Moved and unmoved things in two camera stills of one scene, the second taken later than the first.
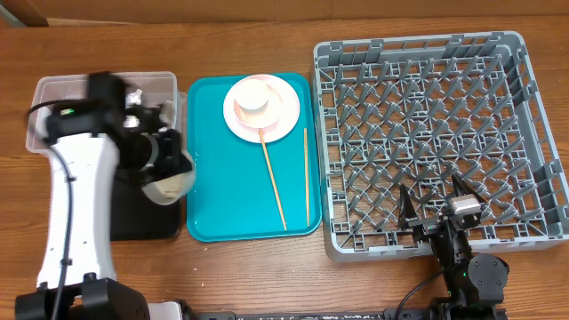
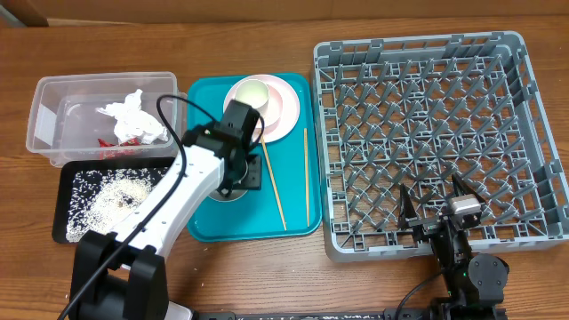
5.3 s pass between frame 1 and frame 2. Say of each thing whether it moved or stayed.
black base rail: stayed
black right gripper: stayed
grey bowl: moved
